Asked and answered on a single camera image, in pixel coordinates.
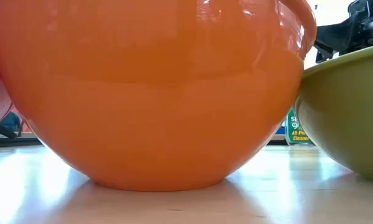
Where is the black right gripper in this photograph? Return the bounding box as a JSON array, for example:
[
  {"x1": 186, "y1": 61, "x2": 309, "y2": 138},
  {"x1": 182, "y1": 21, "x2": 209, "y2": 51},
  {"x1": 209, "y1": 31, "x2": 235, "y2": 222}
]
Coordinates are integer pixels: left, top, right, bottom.
[{"x1": 313, "y1": 0, "x2": 373, "y2": 64}]

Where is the olive green bowl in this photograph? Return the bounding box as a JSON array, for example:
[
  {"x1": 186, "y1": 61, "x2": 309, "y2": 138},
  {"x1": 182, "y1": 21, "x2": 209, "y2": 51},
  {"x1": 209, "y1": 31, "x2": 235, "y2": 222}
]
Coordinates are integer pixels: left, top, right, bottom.
[{"x1": 294, "y1": 42, "x2": 373, "y2": 184}]

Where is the clear spray cleaner bottle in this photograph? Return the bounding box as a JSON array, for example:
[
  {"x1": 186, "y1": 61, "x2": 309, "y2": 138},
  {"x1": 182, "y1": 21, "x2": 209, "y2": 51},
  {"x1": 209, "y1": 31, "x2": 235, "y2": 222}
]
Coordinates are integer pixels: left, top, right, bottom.
[{"x1": 285, "y1": 107, "x2": 315, "y2": 146}]

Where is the orange glossy bowl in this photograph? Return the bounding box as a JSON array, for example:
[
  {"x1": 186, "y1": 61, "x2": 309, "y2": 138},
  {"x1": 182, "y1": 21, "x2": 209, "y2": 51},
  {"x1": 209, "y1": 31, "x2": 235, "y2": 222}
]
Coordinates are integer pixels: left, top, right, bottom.
[{"x1": 0, "y1": 0, "x2": 318, "y2": 192}]

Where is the blue office chair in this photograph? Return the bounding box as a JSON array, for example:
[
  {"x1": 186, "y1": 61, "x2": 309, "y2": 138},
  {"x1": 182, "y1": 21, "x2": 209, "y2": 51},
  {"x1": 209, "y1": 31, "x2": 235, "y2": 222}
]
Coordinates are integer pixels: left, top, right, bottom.
[{"x1": 0, "y1": 111, "x2": 25, "y2": 140}]

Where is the black aluminium frame rail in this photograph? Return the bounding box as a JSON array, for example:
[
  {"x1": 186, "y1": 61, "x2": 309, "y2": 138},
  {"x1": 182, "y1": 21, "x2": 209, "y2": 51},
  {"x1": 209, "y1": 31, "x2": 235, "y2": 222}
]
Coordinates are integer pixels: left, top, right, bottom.
[{"x1": 0, "y1": 136, "x2": 43, "y2": 147}]

